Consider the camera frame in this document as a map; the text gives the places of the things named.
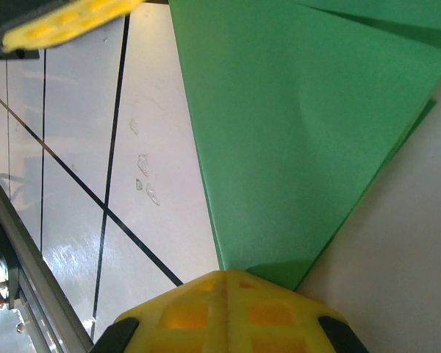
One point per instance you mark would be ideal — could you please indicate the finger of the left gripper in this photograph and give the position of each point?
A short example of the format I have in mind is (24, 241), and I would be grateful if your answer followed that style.
(70, 24)

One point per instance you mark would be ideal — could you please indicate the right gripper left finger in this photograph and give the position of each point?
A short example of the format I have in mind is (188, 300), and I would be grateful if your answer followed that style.
(183, 316)

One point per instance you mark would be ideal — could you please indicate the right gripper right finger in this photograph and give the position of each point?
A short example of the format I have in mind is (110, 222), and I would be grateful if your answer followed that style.
(272, 316)

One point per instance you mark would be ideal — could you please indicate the green paper sheet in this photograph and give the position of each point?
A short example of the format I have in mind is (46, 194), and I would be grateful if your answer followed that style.
(297, 128)

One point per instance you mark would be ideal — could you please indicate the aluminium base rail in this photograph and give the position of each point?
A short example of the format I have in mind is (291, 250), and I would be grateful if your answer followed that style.
(40, 279)

